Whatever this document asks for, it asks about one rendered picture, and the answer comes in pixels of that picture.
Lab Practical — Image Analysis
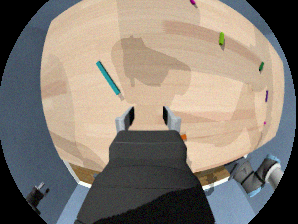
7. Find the turquoise rod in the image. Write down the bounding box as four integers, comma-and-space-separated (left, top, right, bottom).
96, 61, 120, 95

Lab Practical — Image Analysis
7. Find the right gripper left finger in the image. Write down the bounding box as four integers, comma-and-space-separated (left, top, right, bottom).
114, 107, 134, 133

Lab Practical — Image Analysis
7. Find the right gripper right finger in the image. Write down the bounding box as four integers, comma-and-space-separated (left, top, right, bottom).
162, 105, 181, 133

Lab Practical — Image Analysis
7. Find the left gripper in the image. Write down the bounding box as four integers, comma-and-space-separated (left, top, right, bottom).
25, 183, 51, 216

